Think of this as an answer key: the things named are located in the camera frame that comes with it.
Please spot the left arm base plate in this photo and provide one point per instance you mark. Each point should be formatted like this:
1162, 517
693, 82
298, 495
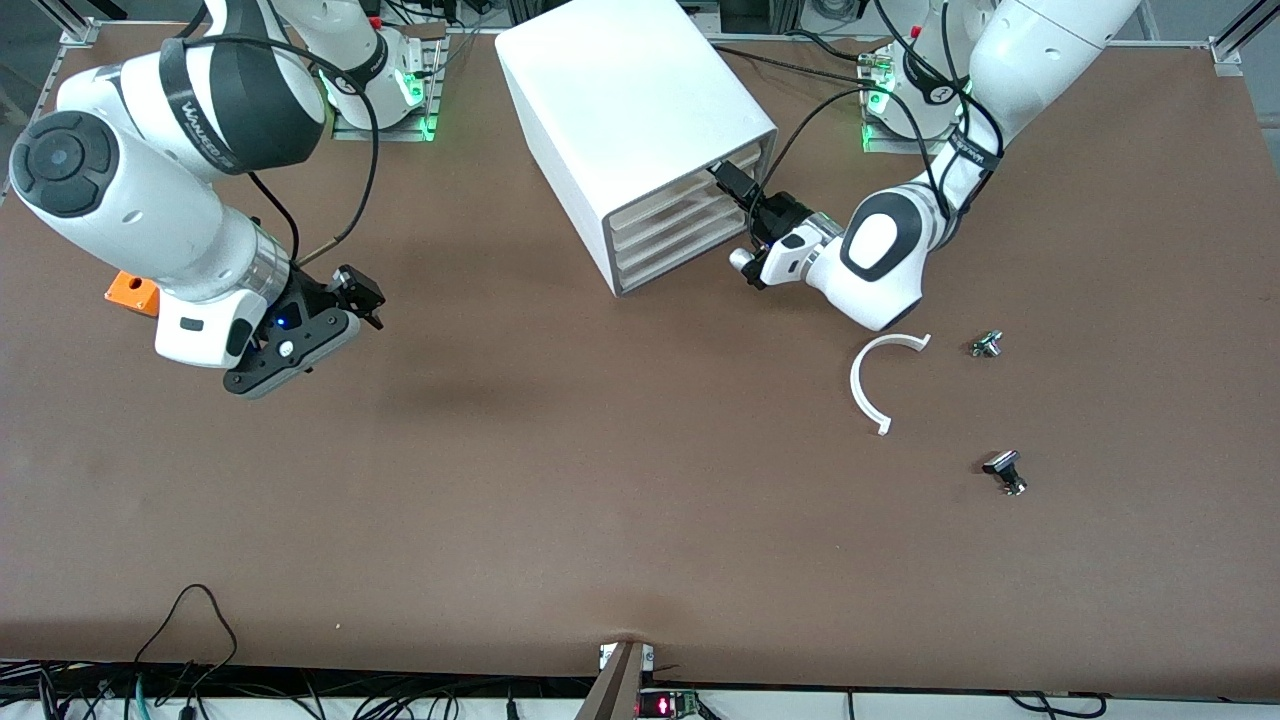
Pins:
890, 146

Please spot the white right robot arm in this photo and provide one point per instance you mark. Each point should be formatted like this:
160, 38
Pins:
110, 190

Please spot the orange box with black base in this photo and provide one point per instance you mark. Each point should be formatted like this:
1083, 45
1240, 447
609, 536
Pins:
130, 292

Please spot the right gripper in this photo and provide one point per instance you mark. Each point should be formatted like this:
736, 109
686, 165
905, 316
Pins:
306, 293

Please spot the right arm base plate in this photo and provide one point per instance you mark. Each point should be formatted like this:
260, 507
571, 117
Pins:
385, 133

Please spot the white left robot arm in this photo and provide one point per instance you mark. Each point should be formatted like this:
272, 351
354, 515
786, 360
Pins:
1040, 50

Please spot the aluminium frame corner profile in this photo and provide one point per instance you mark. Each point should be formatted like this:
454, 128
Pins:
80, 32
1228, 50

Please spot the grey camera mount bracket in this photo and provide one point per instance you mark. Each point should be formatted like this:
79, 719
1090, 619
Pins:
615, 690

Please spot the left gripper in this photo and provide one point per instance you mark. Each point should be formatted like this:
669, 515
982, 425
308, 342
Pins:
779, 215

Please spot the circuit board with red display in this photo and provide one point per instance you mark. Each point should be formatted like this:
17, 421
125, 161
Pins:
665, 705

